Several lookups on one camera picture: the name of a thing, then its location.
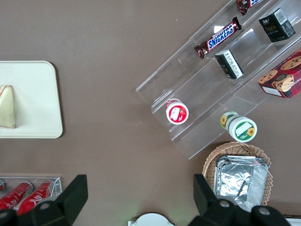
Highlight triangular sandwich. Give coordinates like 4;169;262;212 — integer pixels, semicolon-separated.
0;84;17;129

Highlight light wicker basket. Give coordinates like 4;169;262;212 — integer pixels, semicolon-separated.
202;141;275;212

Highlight cream plastic tray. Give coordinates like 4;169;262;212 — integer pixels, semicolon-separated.
0;60;63;139

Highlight Snickers chocolate bar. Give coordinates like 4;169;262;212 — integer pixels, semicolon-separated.
236;0;266;16
194;16;242;59

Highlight green lidded yogurt cup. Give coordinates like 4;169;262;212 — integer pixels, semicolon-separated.
220;111;258;143

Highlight small black carton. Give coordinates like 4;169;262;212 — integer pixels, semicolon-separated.
258;8;296;43
214;49;244;80

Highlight clear acrylic bottle rack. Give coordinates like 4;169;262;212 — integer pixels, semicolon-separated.
0;176;63;210

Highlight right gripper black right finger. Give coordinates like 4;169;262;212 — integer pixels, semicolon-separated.
190;174;253;226

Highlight stacked aluminium foil containers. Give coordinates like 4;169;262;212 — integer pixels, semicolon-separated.
214;154;270;212

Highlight red tartan cookie box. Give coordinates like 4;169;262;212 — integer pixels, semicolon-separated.
257;48;301;99

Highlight red lidded yogurt cup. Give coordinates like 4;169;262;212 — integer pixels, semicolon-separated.
165;98;190;125

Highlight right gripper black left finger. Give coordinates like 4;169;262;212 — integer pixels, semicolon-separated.
32;174;88;226

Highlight white rectangular snack tray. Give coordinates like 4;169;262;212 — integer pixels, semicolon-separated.
282;213;301;226

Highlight clear acrylic stepped display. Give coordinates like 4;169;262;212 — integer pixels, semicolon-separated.
135;0;301;160

